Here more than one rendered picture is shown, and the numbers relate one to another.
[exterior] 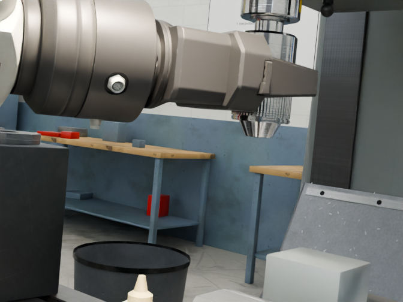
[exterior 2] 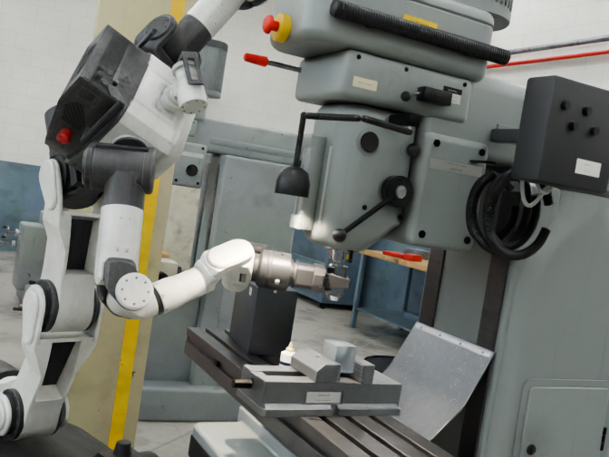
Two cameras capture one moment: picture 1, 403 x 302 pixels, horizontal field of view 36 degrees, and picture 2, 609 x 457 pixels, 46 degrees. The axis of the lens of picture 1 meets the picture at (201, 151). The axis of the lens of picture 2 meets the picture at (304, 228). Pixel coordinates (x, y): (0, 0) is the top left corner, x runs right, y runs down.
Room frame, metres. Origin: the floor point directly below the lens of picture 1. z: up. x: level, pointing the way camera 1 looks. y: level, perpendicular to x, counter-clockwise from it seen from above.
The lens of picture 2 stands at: (-1.06, -0.64, 1.43)
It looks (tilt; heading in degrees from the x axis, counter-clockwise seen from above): 3 degrees down; 24
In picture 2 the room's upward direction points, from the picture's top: 9 degrees clockwise
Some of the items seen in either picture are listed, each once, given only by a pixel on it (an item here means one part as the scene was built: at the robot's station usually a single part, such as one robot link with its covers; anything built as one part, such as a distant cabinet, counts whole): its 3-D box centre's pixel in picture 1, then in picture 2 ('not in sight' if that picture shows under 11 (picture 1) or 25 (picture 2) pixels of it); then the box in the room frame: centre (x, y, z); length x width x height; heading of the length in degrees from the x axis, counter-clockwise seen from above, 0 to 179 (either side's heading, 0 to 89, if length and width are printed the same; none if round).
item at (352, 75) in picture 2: not in sight; (381, 91); (0.52, -0.07, 1.68); 0.34 x 0.24 x 0.10; 141
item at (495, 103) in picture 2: not in sight; (527, 133); (0.88, -0.36, 1.66); 0.80 x 0.23 x 0.20; 141
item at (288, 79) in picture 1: (285, 79); (336, 282); (0.46, -0.06, 1.23); 0.06 x 0.02 x 0.03; 116
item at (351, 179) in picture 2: not in sight; (353, 179); (0.50, -0.05, 1.47); 0.21 x 0.19 x 0.32; 51
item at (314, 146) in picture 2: not in sight; (308, 182); (0.41, 0.02, 1.45); 0.04 x 0.04 x 0.21; 51
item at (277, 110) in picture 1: (263, 84); (335, 282); (0.49, -0.04, 1.23); 0.05 x 0.05 x 0.06
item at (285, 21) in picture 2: not in sight; (281, 27); (0.31, 0.10, 1.76); 0.06 x 0.02 x 0.06; 51
